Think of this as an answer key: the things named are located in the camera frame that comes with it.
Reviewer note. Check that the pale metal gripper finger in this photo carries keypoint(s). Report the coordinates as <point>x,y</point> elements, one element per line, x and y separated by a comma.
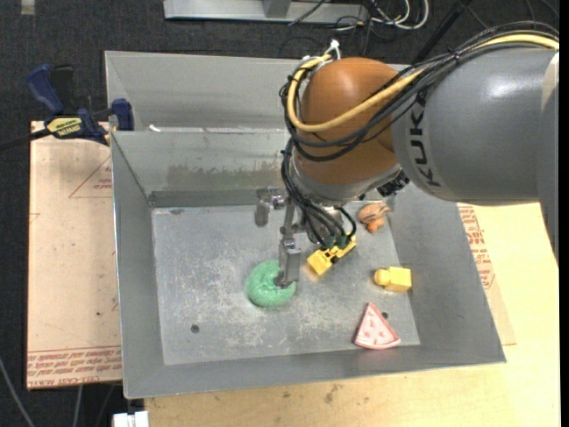
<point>263,214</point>
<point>291,263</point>

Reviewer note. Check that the yellow toy truck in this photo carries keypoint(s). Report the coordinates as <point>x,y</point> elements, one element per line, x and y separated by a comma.
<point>321,260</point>

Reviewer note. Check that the green curved beanbag toy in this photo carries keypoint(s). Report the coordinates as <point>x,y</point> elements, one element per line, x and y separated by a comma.
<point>262,289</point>

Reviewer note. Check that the grey metal bin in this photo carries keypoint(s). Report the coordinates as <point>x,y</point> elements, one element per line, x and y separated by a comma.
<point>213,283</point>

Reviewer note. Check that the orange toy animal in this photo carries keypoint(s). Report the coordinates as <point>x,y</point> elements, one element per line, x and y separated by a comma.
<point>372,214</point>

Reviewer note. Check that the pink toy watermelon slice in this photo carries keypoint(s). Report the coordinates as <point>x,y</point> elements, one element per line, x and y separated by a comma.
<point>374,329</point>

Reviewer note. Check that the yellow toy block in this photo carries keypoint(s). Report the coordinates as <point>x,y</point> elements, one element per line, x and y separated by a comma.
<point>397,279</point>

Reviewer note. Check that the brown cardboard board red print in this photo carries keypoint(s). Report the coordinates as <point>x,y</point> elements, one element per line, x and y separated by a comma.
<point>66,238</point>

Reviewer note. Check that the black cylinder on white bracket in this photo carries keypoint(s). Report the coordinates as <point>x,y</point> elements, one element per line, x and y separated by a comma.
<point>392,184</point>

